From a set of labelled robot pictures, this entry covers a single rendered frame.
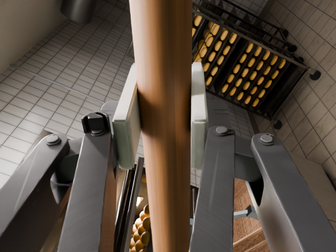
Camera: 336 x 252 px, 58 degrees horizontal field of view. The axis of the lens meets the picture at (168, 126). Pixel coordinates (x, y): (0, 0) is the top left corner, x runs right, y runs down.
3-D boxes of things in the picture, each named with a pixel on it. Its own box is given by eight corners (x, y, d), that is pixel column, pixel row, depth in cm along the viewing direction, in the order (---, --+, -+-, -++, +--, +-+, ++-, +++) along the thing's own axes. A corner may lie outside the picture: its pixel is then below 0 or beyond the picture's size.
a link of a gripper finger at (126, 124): (133, 171, 15) (119, 171, 15) (146, 103, 21) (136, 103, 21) (127, 121, 14) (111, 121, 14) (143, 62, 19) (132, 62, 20)
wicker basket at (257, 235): (246, 274, 190) (207, 261, 184) (234, 204, 236) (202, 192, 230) (296, 231, 164) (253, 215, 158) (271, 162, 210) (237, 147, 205)
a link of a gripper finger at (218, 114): (208, 158, 12) (283, 159, 12) (204, 99, 17) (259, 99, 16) (207, 184, 13) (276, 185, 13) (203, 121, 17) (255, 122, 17)
